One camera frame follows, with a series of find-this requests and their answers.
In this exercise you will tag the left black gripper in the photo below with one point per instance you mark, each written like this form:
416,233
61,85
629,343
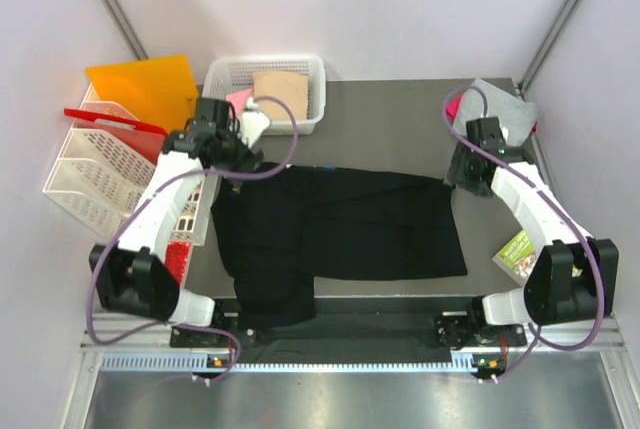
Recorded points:
243,149

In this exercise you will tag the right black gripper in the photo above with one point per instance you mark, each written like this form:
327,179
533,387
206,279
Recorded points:
456,177

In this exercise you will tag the black t shirt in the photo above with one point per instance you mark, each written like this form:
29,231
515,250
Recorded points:
275,236

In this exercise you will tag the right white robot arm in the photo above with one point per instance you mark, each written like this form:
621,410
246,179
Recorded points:
574,274

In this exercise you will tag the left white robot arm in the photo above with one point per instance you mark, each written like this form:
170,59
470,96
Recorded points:
132,276

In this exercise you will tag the pink item in basket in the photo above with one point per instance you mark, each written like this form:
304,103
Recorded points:
238,99

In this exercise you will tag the folded pink t shirt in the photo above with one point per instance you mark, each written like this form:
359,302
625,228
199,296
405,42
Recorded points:
452,107

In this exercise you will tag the folded grey t shirt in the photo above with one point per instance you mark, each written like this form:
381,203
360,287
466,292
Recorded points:
517,118

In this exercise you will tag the white plastic basket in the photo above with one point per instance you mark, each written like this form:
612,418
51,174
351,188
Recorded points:
232,74

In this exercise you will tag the red plastic folder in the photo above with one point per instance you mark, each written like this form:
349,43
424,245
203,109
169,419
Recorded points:
146,139

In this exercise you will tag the orange plastic folder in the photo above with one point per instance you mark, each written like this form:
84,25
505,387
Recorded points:
160,91

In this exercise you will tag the tan folded t shirt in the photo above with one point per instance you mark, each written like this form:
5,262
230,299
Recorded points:
289,87

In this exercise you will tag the green book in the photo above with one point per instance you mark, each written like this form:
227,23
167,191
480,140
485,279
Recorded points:
517,258

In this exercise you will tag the red comic book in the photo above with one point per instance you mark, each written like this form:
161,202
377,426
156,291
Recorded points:
177,260

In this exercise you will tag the white file rack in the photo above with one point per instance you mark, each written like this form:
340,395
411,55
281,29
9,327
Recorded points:
99,180

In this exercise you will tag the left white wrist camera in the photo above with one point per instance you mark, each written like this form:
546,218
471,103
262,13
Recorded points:
253,123

